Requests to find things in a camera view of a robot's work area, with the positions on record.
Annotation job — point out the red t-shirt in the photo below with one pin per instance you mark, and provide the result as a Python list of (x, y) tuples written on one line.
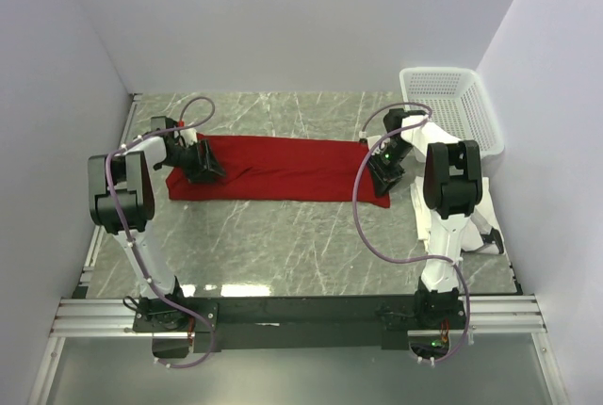
[(275, 169)]

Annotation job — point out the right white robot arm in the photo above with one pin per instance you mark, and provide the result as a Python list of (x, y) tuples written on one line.
[(452, 188)]

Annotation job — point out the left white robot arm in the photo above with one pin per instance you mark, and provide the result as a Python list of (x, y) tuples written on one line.
[(122, 200)]

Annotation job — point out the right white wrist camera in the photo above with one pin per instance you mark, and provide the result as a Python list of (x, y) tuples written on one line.
[(367, 140)]

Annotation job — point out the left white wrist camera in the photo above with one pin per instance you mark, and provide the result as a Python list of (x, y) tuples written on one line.
[(185, 136)]

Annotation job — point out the white perforated plastic basket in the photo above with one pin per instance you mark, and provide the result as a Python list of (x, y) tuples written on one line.
[(459, 101)]

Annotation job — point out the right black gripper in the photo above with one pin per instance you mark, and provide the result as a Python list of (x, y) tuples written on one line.
[(382, 178)]

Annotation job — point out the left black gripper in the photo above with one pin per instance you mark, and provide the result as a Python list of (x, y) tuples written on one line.
[(205, 165)]

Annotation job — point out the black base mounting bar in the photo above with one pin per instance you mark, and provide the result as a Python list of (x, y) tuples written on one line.
[(187, 331)]

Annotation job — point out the white printed folded t-shirt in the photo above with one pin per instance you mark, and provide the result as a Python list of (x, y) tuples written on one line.
[(482, 233)]

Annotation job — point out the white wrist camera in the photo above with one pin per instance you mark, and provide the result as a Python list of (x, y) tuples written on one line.
[(185, 136), (367, 140)]

